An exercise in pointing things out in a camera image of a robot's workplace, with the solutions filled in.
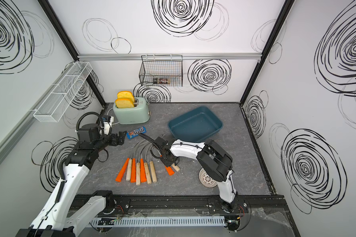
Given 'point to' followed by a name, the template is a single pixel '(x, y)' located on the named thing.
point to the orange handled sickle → (169, 171)
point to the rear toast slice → (125, 94)
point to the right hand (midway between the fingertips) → (169, 161)
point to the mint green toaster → (139, 113)
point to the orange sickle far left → (119, 176)
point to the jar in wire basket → (164, 81)
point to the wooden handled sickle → (175, 167)
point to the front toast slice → (124, 103)
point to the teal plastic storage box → (196, 125)
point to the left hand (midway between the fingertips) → (116, 130)
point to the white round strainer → (205, 180)
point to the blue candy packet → (134, 133)
